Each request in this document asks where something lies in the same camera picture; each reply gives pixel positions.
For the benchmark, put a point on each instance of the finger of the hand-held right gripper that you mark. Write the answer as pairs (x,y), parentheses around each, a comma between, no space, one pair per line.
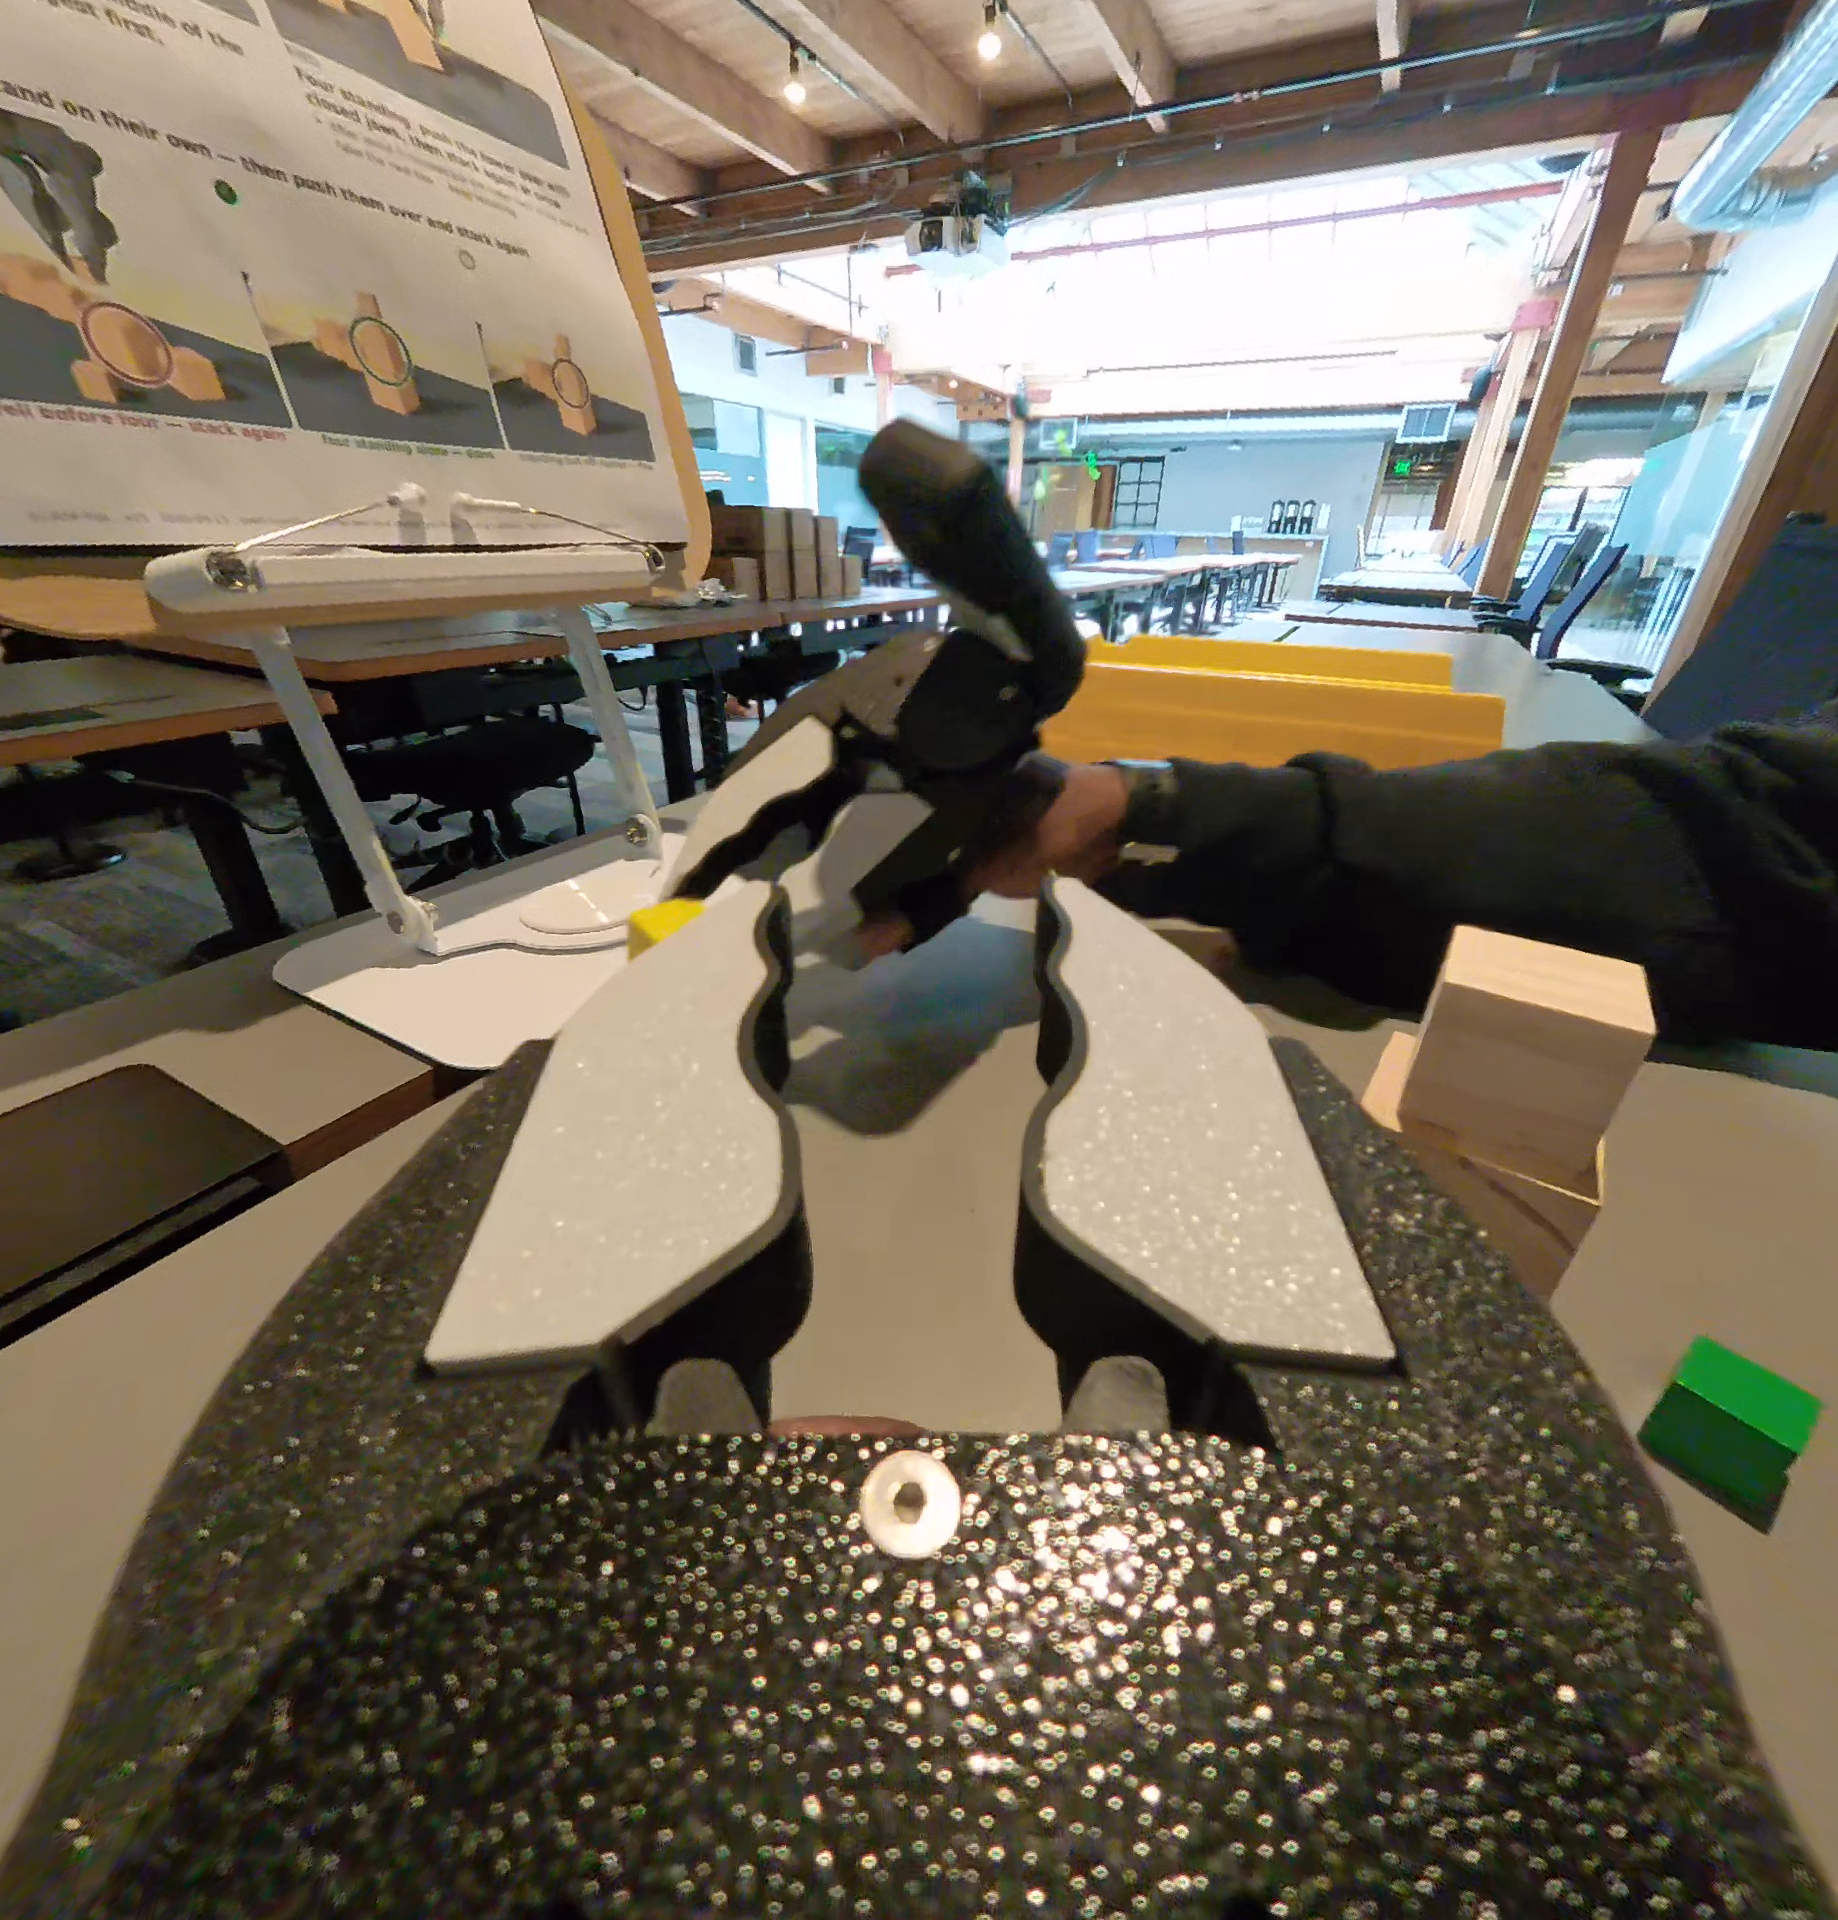
(875,847)
(770,795)

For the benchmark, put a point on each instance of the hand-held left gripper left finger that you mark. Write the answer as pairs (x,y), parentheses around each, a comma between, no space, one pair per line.
(634,1156)

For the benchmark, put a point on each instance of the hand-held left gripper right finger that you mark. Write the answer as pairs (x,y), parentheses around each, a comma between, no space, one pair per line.
(1189,1156)

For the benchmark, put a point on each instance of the pale wooden cube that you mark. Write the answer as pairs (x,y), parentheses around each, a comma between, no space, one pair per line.
(1535,1050)

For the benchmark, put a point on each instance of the person's right forearm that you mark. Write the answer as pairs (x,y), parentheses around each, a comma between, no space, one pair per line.
(1459,855)

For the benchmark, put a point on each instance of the person's right hand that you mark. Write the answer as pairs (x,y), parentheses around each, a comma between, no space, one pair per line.
(1060,826)

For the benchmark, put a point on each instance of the small yellow cube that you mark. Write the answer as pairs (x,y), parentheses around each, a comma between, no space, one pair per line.
(661,927)

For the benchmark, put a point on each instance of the long brown desk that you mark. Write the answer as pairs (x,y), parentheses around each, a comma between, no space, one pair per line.
(799,612)

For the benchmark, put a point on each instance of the white long table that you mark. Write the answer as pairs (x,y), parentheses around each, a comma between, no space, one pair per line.
(1175,566)

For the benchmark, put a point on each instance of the stack of cardboard boxes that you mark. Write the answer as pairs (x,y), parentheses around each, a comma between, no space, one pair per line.
(784,548)

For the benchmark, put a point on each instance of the large yellow bin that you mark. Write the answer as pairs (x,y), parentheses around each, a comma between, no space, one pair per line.
(1265,720)

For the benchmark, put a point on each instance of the instruction sheet on white stand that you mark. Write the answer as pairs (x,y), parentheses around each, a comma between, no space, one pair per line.
(666,451)

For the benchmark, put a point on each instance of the white document stand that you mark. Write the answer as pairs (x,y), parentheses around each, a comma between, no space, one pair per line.
(410,571)

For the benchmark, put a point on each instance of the ceiling projector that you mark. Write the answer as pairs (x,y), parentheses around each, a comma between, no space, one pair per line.
(955,232)

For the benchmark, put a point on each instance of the blue office chairs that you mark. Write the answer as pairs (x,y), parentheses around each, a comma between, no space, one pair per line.
(1565,585)

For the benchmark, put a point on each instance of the green house-shaped block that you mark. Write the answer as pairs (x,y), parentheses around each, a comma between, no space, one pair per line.
(1728,1417)

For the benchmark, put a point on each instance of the hanging ceiling light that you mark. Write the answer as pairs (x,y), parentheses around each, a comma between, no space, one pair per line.
(988,37)
(796,83)

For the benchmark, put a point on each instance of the wooden support column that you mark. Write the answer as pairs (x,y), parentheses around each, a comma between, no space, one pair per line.
(1565,345)

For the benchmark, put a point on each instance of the instruction poster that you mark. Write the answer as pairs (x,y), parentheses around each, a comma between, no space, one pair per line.
(334,150)

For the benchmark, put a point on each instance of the dark mesh office chair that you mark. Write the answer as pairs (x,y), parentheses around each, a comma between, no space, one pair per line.
(1775,631)

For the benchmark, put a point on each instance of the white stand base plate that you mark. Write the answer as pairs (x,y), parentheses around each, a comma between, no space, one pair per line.
(455,991)

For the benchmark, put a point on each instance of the silver ventilation duct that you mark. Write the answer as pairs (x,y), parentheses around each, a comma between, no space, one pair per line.
(1758,120)

